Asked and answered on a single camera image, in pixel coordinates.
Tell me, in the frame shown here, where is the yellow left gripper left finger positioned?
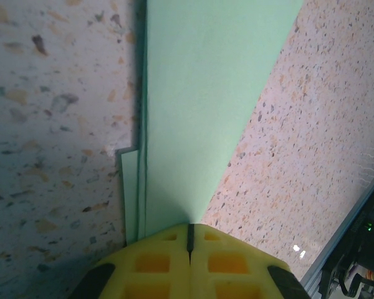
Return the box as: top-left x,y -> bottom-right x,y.
70,222 -> 191,299

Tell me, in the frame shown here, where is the green paper sheet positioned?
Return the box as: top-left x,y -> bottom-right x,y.
117,0 -> 305,247

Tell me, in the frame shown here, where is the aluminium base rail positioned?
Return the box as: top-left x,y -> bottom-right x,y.
299,161 -> 374,299

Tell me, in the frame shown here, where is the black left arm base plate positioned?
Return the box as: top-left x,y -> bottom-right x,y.
319,186 -> 374,299

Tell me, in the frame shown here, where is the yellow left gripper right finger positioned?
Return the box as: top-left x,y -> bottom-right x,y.
189,222 -> 312,299

